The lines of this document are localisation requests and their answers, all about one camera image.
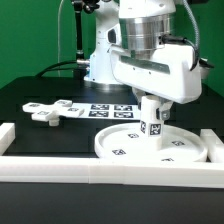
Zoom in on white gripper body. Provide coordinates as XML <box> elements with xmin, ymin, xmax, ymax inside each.
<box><xmin>110</xmin><ymin>44</ymin><xmax>202</xmax><ymax>104</ymax></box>

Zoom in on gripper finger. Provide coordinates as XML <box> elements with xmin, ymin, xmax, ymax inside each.
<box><xmin>157</xmin><ymin>98</ymin><xmax>173</xmax><ymax>120</ymax></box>
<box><xmin>132</xmin><ymin>88</ymin><xmax>144</xmax><ymax>103</ymax></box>

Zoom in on white round table top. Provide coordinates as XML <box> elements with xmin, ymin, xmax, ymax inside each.
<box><xmin>94</xmin><ymin>123</ymin><xmax>208</xmax><ymax>162</ymax></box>

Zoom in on white cross-shaped table base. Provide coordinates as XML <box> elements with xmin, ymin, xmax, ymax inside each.
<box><xmin>22</xmin><ymin>99</ymin><xmax>84</xmax><ymax>127</ymax></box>

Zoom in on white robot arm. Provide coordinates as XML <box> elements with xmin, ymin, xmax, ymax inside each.
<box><xmin>85</xmin><ymin>0</ymin><xmax>201</xmax><ymax>120</ymax></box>

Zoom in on white sheet with markers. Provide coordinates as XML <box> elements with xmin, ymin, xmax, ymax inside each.
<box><xmin>73</xmin><ymin>103</ymin><xmax>140</xmax><ymax>120</ymax></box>

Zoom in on black cables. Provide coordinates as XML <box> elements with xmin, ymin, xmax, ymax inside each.
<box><xmin>35</xmin><ymin>60</ymin><xmax>88</xmax><ymax>78</ymax></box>

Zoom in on white U-shaped boundary frame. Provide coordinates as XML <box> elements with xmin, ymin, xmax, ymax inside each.
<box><xmin>0</xmin><ymin>123</ymin><xmax>224</xmax><ymax>189</ymax></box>

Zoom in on white thin cable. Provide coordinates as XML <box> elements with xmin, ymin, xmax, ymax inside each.
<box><xmin>57</xmin><ymin>0</ymin><xmax>66</xmax><ymax>78</ymax></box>

